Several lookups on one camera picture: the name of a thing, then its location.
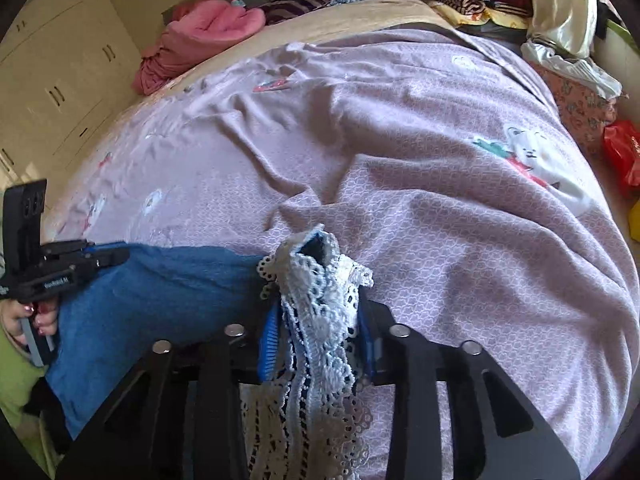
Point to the pink floral cloth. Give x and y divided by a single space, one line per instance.
580 110

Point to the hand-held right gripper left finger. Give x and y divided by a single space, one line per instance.
269 345

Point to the pink blanket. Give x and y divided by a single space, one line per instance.
200 35

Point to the blue denim garment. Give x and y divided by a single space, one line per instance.
165 285

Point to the purple printed bed sheet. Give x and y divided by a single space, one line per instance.
400 185

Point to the white crumpled cloth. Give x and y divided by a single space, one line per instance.
575 67

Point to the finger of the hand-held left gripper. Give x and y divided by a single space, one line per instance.
112 257

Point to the yellow packet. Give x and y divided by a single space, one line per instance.
635 220

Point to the purple striped cloth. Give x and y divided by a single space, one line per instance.
295 7

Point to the cream curtain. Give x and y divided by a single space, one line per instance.
560 5

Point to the red plastic bag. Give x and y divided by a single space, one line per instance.
625 150

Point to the person's left forearm green sleeve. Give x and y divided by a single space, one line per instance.
15 385

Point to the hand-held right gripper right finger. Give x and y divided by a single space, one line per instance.
369 350

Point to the beige bed cover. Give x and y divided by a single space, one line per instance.
350 12

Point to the cream wardrobe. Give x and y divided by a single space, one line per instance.
55 70

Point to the person's left hand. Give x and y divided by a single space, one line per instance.
44 317

